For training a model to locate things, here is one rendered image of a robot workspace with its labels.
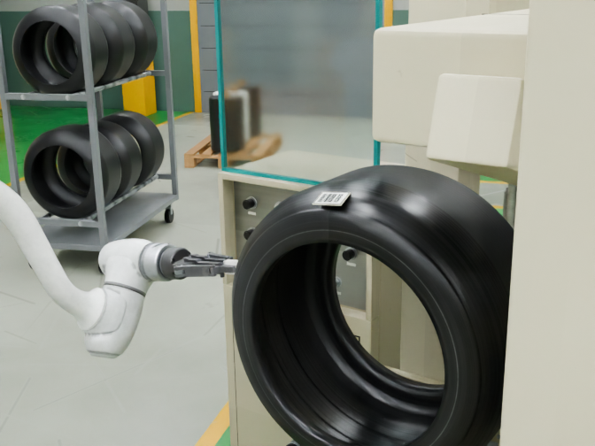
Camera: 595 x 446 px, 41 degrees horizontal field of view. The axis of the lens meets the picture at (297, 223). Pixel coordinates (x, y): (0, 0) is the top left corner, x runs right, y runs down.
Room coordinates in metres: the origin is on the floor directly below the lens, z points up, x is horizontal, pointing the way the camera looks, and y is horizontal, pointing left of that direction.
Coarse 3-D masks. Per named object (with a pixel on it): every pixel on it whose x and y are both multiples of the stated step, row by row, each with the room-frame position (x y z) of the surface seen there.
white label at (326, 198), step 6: (324, 192) 1.40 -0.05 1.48; (330, 192) 1.39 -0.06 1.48; (336, 192) 1.39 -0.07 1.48; (342, 192) 1.38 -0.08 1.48; (348, 192) 1.37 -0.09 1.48; (318, 198) 1.38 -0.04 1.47; (324, 198) 1.38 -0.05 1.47; (330, 198) 1.37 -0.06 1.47; (336, 198) 1.36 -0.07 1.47; (342, 198) 1.36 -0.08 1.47; (318, 204) 1.37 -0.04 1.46; (324, 204) 1.36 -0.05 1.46; (330, 204) 1.35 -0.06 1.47; (336, 204) 1.34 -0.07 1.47
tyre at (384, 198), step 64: (320, 192) 1.41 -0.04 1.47; (384, 192) 1.36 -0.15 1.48; (448, 192) 1.42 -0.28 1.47; (256, 256) 1.45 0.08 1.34; (320, 256) 1.70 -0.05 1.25; (384, 256) 1.29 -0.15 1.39; (448, 256) 1.26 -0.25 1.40; (512, 256) 1.35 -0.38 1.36; (256, 320) 1.47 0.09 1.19; (320, 320) 1.70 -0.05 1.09; (448, 320) 1.22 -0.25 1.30; (256, 384) 1.45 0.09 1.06; (320, 384) 1.61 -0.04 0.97; (384, 384) 1.61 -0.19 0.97; (448, 384) 1.21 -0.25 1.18
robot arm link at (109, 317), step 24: (0, 192) 1.61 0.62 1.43; (0, 216) 1.62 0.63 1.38; (24, 216) 1.63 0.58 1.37; (24, 240) 1.63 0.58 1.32; (48, 264) 1.64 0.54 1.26; (48, 288) 1.64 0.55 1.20; (72, 288) 1.66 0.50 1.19; (96, 288) 1.72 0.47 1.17; (120, 288) 1.72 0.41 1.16; (72, 312) 1.65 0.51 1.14; (96, 312) 1.66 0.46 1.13; (120, 312) 1.69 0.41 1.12; (96, 336) 1.66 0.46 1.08; (120, 336) 1.67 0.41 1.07
